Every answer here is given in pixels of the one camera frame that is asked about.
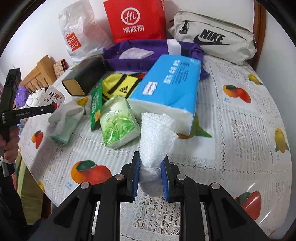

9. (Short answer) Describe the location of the black rectangular box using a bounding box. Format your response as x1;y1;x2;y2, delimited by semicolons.
62;55;106;96

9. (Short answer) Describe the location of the wooden door frame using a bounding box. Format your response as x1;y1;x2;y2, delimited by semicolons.
249;1;266;70

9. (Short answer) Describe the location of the yellow Adidas wristband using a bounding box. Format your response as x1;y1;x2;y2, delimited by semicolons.
102;73;146;101

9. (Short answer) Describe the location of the white eraser block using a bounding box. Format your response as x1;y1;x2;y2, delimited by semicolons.
167;39;181;55

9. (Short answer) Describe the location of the small white printed card pack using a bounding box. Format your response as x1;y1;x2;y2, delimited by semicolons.
39;85;65;109

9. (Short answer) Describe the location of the fruit print lace tablecloth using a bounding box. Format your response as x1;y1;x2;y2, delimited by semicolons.
20;55;292;235

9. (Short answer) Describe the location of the white and green sock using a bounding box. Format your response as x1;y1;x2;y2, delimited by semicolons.
48;100;85;146

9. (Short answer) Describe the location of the white plastic Miniso bag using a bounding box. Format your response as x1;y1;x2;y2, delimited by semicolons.
58;1;113;63

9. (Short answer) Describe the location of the green pocket tissue pack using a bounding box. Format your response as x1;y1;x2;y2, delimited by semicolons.
99;95;140;150

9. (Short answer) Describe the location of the red paper shopping bag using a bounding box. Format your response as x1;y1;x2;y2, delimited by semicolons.
103;0;166;43

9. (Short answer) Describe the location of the blue tissue pack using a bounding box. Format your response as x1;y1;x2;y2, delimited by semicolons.
128;54;202;136

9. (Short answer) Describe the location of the white tissue sheet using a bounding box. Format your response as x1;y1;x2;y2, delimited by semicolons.
139;113;178;197

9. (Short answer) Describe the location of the purple plush toy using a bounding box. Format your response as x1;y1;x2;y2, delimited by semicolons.
15;85;30;108

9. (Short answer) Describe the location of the person's left hand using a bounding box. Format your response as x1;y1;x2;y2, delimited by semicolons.
1;126;20;163

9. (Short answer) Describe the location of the translucent drawstring pouch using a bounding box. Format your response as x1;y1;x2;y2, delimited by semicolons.
119;47;154;60

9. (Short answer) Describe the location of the purple fleece towel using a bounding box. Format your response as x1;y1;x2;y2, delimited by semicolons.
102;39;210;80

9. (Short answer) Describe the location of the beige Nike waist bag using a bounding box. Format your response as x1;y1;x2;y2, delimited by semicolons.
168;11;257;65

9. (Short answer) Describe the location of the green snack packet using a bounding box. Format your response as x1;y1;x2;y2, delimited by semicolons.
90;79;102;131

